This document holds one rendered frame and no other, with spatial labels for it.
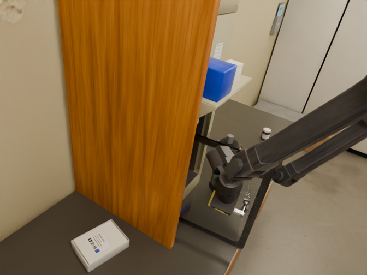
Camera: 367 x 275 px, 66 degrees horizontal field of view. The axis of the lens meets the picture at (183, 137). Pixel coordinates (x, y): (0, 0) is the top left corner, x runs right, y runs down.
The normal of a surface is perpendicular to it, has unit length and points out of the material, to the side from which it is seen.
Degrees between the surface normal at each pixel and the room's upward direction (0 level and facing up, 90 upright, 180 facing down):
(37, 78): 90
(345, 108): 75
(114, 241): 0
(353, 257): 0
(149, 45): 90
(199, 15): 90
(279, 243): 0
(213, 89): 90
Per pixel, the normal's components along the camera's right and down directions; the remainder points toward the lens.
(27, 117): 0.85, 0.38
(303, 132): -0.79, -0.05
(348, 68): -0.51, 0.41
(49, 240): 0.14, -0.83
